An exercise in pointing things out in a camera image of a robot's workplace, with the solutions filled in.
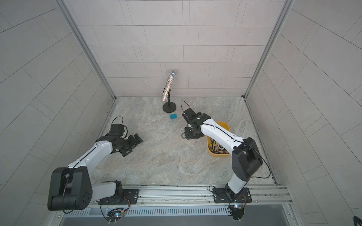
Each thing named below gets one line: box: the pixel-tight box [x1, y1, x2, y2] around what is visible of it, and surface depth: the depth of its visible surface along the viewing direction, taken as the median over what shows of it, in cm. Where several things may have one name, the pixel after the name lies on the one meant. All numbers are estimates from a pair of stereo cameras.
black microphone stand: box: [162, 89, 177, 113], surface depth 111 cm
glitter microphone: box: [161, 69, 177, 103], surface depth 96 cm
